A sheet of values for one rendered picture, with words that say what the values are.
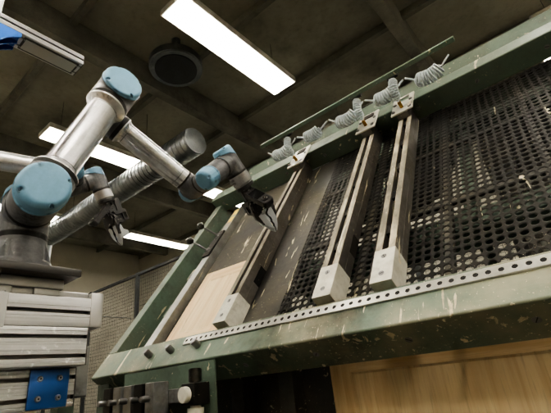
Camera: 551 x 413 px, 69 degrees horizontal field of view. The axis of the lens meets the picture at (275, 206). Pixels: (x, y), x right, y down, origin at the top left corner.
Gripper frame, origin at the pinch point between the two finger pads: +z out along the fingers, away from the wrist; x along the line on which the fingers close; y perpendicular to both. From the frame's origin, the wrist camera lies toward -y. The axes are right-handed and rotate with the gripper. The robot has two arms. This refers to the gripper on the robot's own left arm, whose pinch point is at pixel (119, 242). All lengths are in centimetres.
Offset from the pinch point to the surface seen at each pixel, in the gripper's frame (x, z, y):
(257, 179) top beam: -21, -7, 84
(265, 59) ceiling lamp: 36, -135, 257
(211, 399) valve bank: -57, 58, -29
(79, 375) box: 5, 42, -34
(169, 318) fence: -12.8, 38.0, -0.5
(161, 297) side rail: 11.5, 30.8, 17.5
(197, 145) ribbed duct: 150, -93, 237
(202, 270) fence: -12.3, 26.1, 26.8
